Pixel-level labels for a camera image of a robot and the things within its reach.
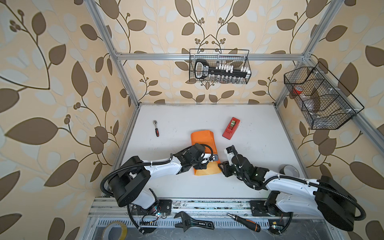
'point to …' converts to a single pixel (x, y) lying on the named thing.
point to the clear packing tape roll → (105, 235)
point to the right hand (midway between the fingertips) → (220, 165)
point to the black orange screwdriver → (246, 223)
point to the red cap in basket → (298, 89)
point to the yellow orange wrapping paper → (207, 137)
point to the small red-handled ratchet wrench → (155, 122)
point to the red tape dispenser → (231, 128)
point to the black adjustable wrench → (188, 222)
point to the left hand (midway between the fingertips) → (205, 151)
